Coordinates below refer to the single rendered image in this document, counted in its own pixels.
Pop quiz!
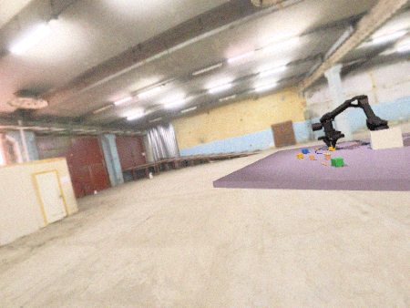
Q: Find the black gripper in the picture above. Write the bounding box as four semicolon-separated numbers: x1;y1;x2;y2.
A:
318;128;344;148

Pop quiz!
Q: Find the green block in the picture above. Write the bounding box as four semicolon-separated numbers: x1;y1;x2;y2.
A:
331;158;344;168

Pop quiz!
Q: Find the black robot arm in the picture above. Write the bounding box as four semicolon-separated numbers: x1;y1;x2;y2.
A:
312;95;389;131

